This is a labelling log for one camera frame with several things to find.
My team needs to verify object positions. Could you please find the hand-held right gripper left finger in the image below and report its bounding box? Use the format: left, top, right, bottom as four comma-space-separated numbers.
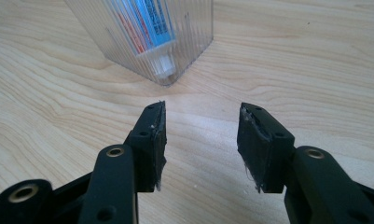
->
123, 100, 168, 193

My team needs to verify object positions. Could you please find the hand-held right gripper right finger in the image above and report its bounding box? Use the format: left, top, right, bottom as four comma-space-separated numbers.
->
236, 102, 297, 194

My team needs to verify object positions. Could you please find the clear ribbed plastic container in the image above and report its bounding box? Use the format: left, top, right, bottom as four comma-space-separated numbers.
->
63, 0, 215, 88

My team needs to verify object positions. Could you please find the blue and red labelled tube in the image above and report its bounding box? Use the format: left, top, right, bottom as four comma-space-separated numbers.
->
113, 0, 178, 79

